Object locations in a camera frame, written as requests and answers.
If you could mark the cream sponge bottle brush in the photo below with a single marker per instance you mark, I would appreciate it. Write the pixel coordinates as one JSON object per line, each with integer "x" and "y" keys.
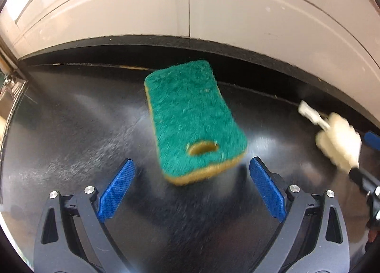
{"x": 337, "y": 140}

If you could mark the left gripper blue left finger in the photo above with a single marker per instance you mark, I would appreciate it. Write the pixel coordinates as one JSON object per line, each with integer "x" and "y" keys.
{"x": 109, "y": 200}

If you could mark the stainless steel sink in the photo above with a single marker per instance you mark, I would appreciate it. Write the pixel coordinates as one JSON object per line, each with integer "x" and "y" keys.
{"x": 12, "y": 90}

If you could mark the green yellow sponge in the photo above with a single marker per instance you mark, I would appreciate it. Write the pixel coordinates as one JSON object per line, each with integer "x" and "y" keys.
{"x": 196, "y": 134}

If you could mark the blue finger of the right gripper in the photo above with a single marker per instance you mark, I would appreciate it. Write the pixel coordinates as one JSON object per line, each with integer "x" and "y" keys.
{"x": 372, "y": 140}
{"x": 360, "y": 179}

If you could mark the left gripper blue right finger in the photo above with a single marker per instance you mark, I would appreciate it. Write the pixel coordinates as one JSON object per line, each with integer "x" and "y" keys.
{"x": 270, "y": 188}

